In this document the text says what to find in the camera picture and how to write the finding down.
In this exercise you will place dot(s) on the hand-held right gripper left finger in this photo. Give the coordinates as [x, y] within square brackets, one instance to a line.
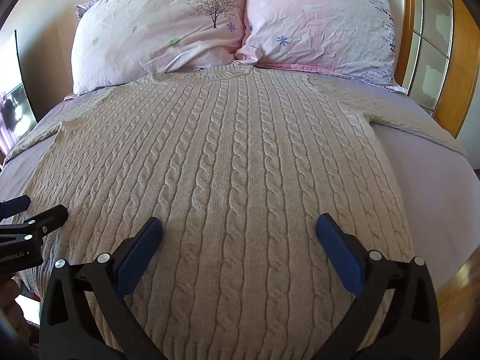
[137, 255]

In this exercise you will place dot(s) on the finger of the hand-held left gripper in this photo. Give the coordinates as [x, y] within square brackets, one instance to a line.
[48, 219]
[17, 205]

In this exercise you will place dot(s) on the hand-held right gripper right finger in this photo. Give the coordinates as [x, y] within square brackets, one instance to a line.
[339, 255]

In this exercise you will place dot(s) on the person's left hand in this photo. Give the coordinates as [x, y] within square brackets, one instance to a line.
[15, 313]

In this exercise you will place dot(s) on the lilac bed sheet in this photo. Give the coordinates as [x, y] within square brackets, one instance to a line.
[431, 198]

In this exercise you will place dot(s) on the pink pillow with tree print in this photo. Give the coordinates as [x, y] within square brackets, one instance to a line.
[157, 33]

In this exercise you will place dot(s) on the pink pillow with flower print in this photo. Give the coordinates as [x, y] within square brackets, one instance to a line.
[318, 22]

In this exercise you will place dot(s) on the wooden headboard with glass panels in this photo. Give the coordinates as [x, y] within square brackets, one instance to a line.
[427, 37]

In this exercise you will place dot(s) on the wall poster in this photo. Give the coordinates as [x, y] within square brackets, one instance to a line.
[15, 97]

